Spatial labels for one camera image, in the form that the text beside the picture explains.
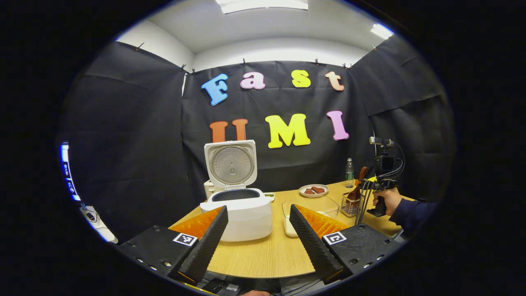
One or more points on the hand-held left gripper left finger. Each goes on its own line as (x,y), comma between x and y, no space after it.
(205,246)

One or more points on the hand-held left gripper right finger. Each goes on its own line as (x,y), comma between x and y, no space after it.
(312,246)

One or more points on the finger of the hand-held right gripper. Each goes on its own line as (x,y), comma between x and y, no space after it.
(370,183)

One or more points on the white rice cooker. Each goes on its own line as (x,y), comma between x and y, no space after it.
(250,218)

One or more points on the clear plastic water bottle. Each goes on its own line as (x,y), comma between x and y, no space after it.
(349,174)

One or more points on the clear glass bowl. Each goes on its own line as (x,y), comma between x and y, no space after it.
(316,205)

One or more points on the white round plate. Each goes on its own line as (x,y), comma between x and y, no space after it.
(314,195)

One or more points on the white toaster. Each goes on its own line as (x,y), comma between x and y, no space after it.
(208,190)

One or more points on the white divided seasoning dish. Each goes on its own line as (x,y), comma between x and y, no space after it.
(270,197)

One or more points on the black backdrop cloth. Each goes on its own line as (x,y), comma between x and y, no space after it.
(144,144)

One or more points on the small ceiling light panel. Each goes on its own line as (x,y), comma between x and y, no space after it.
(382,31)

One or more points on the bright window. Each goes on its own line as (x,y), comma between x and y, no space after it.
(68,172)

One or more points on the long ceiling light panel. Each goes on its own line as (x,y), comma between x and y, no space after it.
(263,5)

